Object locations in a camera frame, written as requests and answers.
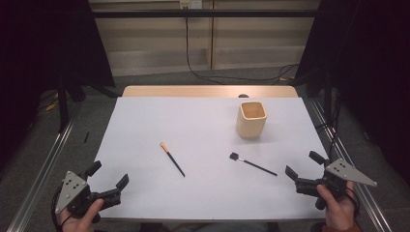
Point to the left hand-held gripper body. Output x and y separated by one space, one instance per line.
72 190

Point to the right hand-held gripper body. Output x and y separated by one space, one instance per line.
345 172

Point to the black brush with square head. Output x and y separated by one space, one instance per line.
254 164

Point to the orange-tipped black brush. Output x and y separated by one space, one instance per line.
172 159

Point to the beige square cup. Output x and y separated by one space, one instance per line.
249 127

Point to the person's left hand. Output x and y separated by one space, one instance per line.
79 225

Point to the person's right hand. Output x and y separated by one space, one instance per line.
340 212

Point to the small black stick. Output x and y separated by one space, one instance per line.
86 137

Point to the black metal stand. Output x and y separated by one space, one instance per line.
328 96
63 106

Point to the yellow floor tape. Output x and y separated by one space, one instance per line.
51 106

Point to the white table mat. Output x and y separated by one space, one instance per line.
199 193

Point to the dark round table grommet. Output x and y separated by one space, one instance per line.
243 95

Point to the dark curtain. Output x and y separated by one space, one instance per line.
370 64
38 48

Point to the wooden table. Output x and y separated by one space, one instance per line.
193 91

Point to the aluminium frame rail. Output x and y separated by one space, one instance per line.
42 175
370 199

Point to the black horizontal frame bar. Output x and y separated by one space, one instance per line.
199 13

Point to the white wall socket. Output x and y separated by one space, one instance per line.
190 4

